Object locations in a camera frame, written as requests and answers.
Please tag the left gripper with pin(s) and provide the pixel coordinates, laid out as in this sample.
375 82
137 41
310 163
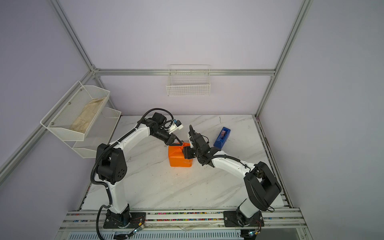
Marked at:
172 137

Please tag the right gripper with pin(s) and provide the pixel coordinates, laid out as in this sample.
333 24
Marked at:
187 152

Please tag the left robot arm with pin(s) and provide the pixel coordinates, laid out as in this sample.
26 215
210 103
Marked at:
111 166

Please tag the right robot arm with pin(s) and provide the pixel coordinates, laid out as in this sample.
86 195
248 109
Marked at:
261 184

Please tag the blue tape dispenser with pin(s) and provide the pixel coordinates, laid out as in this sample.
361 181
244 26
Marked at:
222 138

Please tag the white lower mesh shelf bin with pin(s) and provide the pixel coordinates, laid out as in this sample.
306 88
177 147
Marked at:
100 133

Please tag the white mesh shelf bin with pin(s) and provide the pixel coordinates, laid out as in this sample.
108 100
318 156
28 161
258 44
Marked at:
100 133
60 118

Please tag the beige cloth in bin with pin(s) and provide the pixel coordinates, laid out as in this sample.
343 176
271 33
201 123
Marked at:
83 121

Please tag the white upper mesh shelf bin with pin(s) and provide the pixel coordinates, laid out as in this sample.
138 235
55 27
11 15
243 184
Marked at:
60 118

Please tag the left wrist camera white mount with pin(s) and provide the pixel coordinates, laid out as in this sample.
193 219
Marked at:
176 125

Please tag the white wire wall basket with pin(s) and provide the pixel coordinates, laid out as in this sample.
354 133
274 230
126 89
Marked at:
188 80

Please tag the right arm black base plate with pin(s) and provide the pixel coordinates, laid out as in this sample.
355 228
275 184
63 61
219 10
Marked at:
237 219

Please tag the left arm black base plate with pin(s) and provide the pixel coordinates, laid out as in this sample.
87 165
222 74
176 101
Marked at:
124 221

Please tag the aluminium frame rail front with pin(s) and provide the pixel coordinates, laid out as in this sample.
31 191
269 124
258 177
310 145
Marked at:
283 223

